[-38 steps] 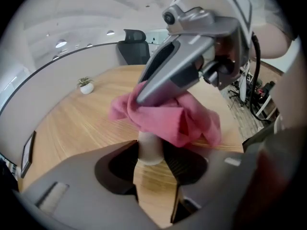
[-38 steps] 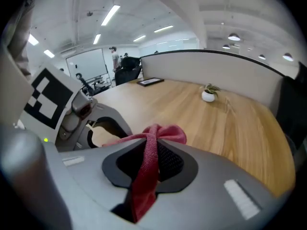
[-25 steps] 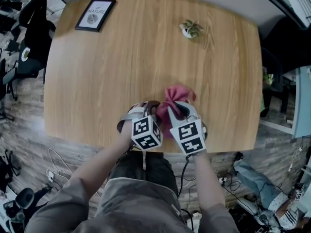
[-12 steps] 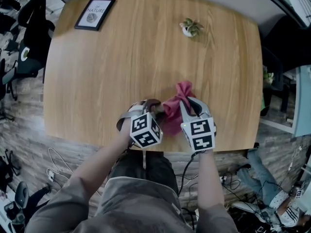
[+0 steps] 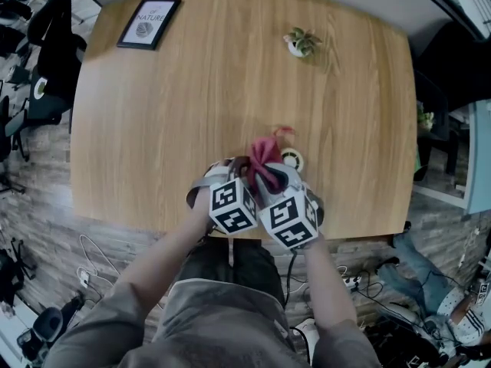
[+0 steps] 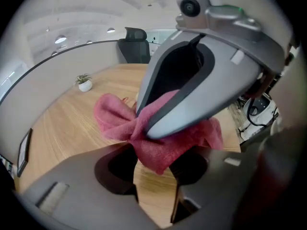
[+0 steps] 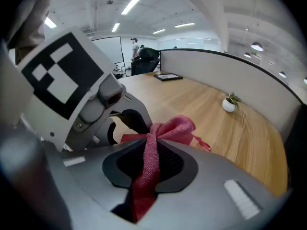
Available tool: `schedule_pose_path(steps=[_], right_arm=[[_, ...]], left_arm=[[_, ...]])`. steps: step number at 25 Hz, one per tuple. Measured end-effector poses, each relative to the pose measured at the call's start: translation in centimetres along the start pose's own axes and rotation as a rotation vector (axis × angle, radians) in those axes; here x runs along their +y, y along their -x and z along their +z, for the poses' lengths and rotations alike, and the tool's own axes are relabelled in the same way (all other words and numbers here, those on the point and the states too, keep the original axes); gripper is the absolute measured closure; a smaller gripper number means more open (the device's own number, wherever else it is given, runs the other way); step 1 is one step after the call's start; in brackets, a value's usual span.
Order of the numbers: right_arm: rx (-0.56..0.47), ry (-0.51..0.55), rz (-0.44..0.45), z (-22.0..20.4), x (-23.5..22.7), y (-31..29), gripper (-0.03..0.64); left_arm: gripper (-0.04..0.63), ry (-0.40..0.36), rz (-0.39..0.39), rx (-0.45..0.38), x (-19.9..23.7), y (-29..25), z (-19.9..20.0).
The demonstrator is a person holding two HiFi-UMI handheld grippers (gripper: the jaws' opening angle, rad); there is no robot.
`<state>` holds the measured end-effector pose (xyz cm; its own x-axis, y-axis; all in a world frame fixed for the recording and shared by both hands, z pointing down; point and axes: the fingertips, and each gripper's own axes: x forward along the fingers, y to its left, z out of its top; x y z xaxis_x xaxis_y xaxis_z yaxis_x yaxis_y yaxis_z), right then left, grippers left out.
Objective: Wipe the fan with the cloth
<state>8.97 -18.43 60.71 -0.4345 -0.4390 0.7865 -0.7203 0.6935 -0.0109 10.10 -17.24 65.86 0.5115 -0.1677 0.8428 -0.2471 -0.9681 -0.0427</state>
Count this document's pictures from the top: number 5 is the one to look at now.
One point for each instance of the small white handheld fan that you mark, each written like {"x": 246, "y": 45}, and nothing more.
{"x": 294, "y": 160}

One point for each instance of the potted green plant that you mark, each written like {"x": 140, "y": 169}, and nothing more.
{"x": 426, "y": 120}

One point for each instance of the white power strip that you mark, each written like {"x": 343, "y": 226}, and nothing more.
{"x": 353, "y": 281}

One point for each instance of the black office chair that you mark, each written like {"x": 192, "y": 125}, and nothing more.
{"x": 57, "y": 52}
{"x": 13, "y": 125}
{"x": 452, "y": 63}

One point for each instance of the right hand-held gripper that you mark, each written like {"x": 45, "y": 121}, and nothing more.
{"x": 291, "y": 221}

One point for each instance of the black floor device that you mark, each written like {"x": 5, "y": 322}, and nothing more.
{"x": 42, "y": 328}

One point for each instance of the person's left forearm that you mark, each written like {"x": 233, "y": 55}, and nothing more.
{"x": 169, "y": 259}

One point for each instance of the green and white plate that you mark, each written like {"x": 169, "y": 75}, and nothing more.
{"x": 40, "y": 87}

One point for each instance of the small potted plant white pot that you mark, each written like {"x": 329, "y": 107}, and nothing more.
{"x": 301, "y": 42}

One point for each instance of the black picture frame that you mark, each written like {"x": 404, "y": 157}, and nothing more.
{"x": 149, "y": 21}

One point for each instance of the person's right forearm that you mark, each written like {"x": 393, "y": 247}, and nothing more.
{"x": 330, "y": 293}

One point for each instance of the person's dark shorts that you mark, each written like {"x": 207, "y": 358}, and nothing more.
{"x": 238, "y": 270}

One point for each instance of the red cloth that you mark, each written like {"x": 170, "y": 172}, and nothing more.
{"x": 262, "y": 153}

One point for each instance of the person's grey shirt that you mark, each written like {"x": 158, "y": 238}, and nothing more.
{"x": 215, "y": 336}

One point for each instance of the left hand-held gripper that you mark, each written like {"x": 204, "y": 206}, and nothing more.
{"x": 232, "y": 205}

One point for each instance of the light blue table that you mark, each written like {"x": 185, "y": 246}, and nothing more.
{"x": 479, "y": 159}

